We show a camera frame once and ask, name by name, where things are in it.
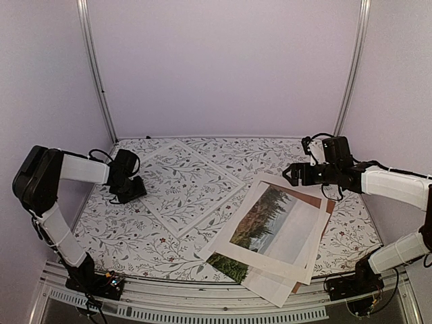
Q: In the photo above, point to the lower forest photo print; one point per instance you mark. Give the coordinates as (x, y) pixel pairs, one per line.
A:
(273, 288)

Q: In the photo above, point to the front aluminium rail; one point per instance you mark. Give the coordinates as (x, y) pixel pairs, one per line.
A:
(147, 300)

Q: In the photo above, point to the landscape photo print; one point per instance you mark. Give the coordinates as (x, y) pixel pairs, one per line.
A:
(261, 237)

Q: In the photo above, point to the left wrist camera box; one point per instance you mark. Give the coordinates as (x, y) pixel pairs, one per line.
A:
(128, 161)

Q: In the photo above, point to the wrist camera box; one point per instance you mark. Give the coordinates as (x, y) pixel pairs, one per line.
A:
(128, 161)
(330, 150)

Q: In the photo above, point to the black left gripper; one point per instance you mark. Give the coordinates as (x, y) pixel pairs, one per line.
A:
(140, 192)

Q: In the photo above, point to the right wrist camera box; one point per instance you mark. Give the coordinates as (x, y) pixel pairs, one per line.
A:
(330, 150)

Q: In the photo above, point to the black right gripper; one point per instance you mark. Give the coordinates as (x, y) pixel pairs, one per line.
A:
(295, 168)

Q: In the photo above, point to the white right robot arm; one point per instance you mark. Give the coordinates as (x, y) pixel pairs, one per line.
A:
(399, 200)

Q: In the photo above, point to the white picture frame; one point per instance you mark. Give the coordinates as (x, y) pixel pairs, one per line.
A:
(183, 187)

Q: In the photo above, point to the brown frame backing board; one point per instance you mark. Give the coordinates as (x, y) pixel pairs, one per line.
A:
(312, 216)

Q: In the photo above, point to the right aluminium corner post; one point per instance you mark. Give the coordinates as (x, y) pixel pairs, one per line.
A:
(359, 43)

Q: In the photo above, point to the left aluminium corner post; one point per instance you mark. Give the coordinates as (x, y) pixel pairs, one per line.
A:
(89, 44)

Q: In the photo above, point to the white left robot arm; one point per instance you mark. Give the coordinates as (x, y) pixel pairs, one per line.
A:
(36, 186)

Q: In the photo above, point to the aluminium corner post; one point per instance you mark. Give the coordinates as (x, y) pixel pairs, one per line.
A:
(89, 44)
(359, 43)

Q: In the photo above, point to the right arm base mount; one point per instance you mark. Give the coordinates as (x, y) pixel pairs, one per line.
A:
(363, 281)

